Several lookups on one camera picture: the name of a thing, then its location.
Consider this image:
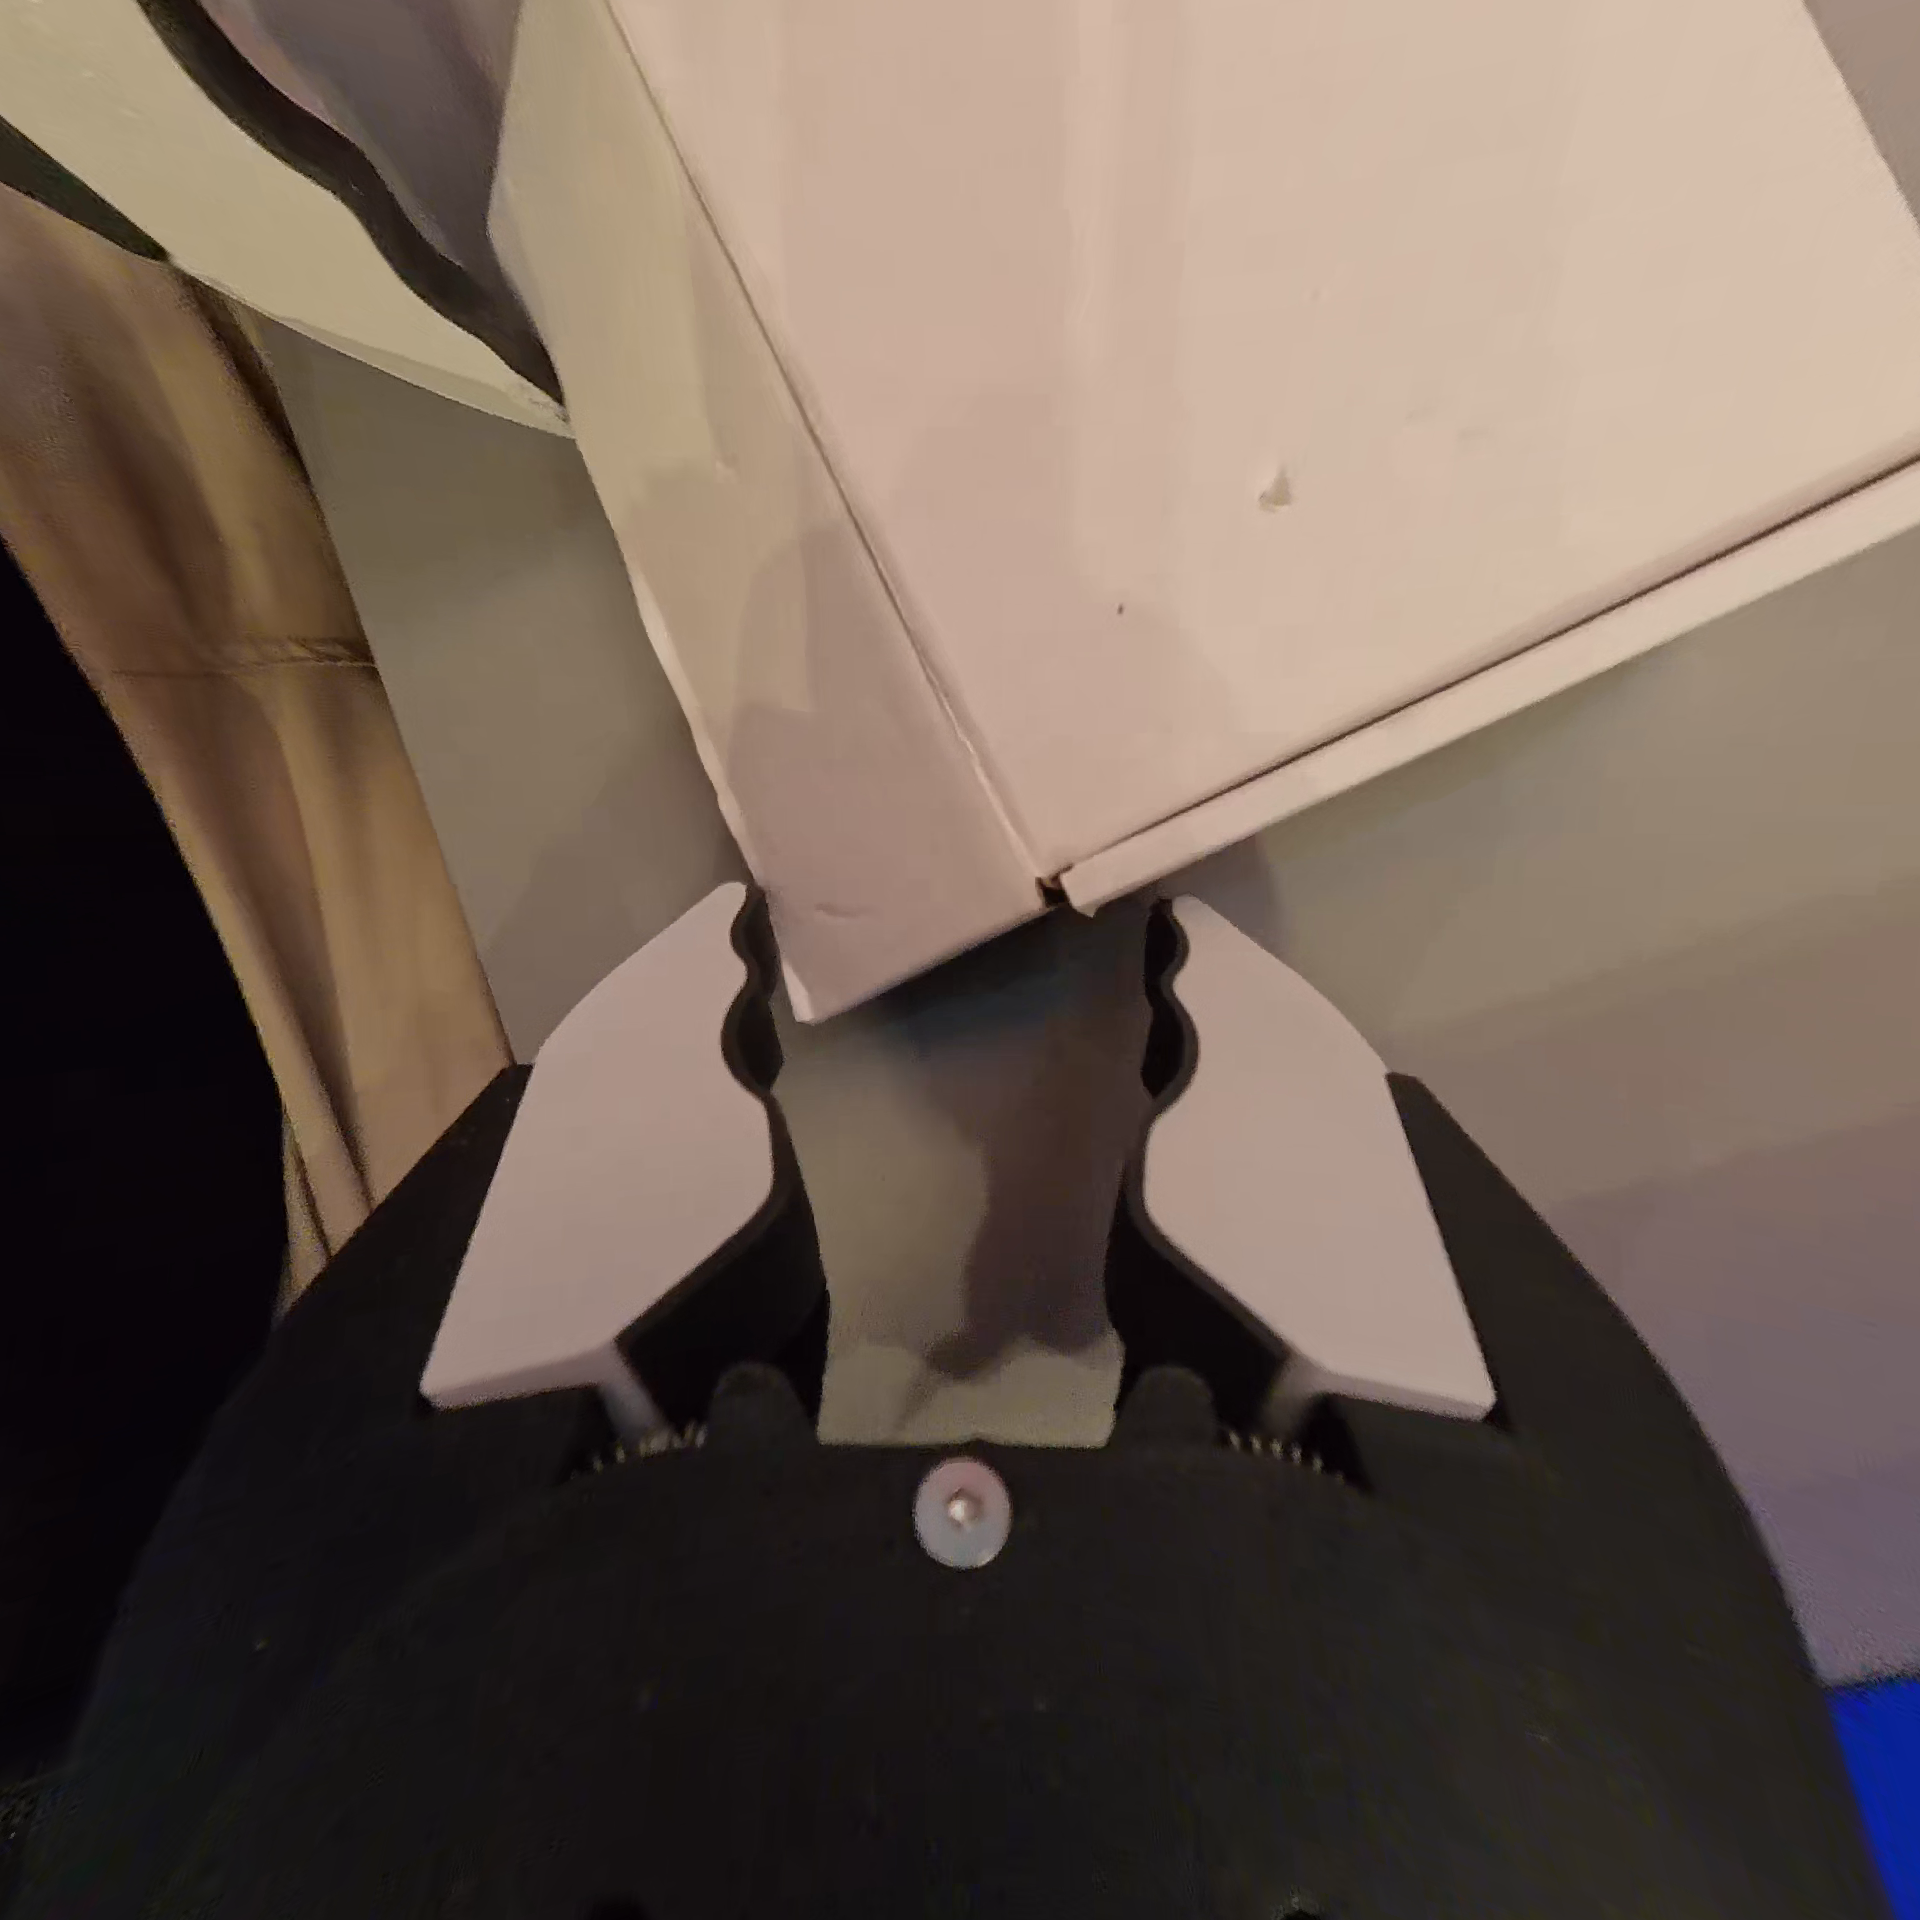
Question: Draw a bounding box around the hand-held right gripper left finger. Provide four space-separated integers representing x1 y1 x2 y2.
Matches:
421 883 783 1433

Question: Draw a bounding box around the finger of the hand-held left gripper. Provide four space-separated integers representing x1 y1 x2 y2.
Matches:
0 0 575 441

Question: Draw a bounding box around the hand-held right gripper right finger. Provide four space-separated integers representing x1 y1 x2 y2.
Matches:
1122 896 1501 1444

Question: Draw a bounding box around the white cardboard box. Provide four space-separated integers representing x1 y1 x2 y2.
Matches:
487 0 1920 1024

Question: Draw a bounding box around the beige fabric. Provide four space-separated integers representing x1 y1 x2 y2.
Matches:
0 188 519 1308

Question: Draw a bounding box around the blue plastic bin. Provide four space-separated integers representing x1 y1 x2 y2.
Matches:
1816 1678 1920 1920

